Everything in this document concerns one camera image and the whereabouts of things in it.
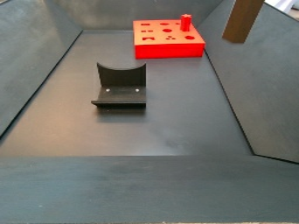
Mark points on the red foam shape board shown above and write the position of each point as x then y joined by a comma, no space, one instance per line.
160,39

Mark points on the dark curved holder bracket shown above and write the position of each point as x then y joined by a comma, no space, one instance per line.
122,87

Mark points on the red star peg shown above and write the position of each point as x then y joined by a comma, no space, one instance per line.
186,22

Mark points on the brown hexagon peg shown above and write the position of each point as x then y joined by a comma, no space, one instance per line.
242,18

